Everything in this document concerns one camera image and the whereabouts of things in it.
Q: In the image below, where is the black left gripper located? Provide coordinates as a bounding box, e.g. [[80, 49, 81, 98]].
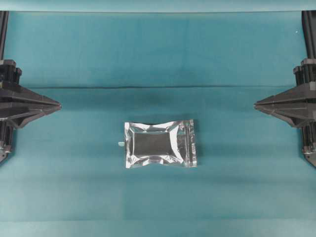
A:
[[0, 60, 61, 162]]

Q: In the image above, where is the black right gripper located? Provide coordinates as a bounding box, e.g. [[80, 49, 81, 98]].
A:
[[254, 58, 316, 166]]

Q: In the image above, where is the silver zip bag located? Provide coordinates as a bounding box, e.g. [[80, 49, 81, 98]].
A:
[[124, 119, 198, 168]]

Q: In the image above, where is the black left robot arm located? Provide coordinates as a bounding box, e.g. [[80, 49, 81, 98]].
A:
[[0, 11, 61, 162]]

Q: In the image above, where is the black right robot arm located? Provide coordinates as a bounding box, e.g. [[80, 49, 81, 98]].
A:
[[254, 10, 316, 166]]

